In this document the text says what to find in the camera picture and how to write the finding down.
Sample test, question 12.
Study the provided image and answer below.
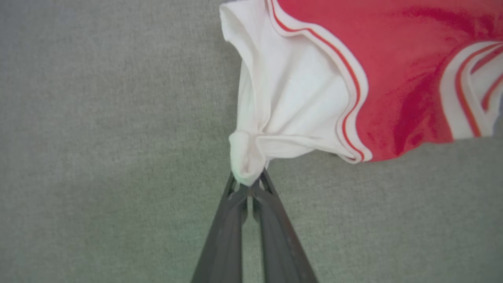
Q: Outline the red garment with white trim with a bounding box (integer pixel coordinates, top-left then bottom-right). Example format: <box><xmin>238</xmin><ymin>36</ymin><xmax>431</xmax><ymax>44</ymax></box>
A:
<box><xmin>219</xmin><ymin>0</ymin><xmax>503</xmax><ymax>187</ymax></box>

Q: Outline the grey fabric sofa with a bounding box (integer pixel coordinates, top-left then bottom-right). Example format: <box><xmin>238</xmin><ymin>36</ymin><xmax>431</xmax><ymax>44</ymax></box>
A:
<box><xmin>0</xmin><ymin>0</ymin><xmax>503</xmax><ymax>283</ymax></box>

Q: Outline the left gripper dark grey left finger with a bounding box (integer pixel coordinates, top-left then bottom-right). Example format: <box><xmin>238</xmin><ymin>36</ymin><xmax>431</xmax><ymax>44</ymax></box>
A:
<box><xmin>191</xmin><ymin>173</ymin><xmax>249</xmax><ymax>283</ymax></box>

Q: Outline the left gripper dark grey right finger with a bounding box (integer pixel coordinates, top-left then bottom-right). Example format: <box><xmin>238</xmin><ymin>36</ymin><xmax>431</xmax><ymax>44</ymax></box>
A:
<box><xmin>251</xmin><ymin>168</ymin><xmax>319</xmax><ymax>283</ymax></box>

